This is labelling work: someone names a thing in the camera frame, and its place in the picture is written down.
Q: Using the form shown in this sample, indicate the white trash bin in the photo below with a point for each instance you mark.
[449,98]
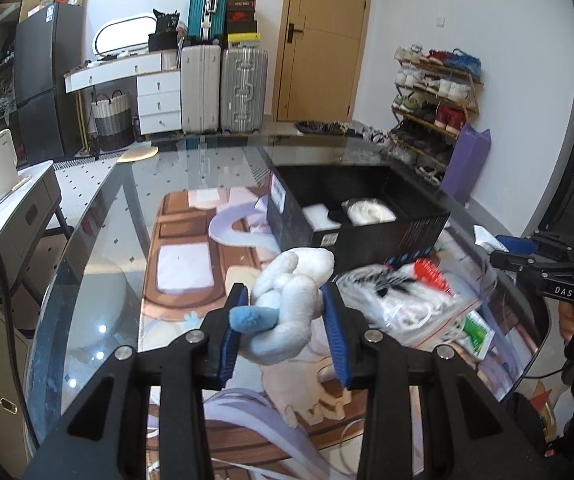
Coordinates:
[327,129]

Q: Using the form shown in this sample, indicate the white and blue plush toy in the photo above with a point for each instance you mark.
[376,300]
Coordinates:
[285,301]

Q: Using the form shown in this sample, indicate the oval mirror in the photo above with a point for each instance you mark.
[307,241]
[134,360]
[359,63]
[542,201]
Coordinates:
[124,35]

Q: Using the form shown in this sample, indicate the wooden door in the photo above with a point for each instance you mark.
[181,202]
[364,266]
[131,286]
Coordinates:
[319,57]

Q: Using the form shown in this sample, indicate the green and white pouch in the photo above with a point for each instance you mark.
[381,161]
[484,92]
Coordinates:
[477,336]

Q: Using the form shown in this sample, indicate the silver suitcase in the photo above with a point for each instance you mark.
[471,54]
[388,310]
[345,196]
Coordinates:
[243,88]

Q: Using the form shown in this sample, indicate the red and white snack bag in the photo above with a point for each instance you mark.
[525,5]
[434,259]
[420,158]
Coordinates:
[426,272]

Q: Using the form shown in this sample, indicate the white suitcase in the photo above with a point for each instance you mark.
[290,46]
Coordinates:
[201,71]

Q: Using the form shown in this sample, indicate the grey side cabinet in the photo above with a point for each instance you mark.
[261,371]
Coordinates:
[24,218]

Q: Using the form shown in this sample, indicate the woven laundry basket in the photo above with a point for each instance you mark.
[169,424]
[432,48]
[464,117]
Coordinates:
[113,121]

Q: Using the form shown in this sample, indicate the teal suitcase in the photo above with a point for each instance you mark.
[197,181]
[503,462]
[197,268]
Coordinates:
[207,21]

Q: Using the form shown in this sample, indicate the black storage box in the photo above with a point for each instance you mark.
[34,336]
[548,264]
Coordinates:
[385,218]

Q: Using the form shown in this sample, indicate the wooden shoe rack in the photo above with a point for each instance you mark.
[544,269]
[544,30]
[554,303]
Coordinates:
[435,96]

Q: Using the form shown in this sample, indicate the black bag on desk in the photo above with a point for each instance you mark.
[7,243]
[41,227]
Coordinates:
[164,36]

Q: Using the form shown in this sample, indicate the white foam piece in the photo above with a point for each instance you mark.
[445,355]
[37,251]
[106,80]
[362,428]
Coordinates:
[318,218]

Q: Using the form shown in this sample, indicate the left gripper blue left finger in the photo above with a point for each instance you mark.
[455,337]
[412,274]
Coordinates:
[230,340]

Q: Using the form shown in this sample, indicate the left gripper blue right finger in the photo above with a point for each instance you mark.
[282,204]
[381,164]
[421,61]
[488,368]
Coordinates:
[337,326]

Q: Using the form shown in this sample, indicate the purple bag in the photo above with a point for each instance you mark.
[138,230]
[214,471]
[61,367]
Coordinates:
[466,164]

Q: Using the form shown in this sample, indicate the white drawer desk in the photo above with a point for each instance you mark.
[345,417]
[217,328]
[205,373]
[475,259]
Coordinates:
[152,80]

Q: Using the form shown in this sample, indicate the black refrigerator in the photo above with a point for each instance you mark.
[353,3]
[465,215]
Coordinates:
[48,46]

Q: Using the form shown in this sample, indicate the stack of shoe boxes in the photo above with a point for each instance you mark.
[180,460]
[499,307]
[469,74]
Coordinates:
[242,25]

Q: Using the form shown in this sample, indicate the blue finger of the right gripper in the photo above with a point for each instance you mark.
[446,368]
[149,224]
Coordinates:
[518,245]
[507,261]

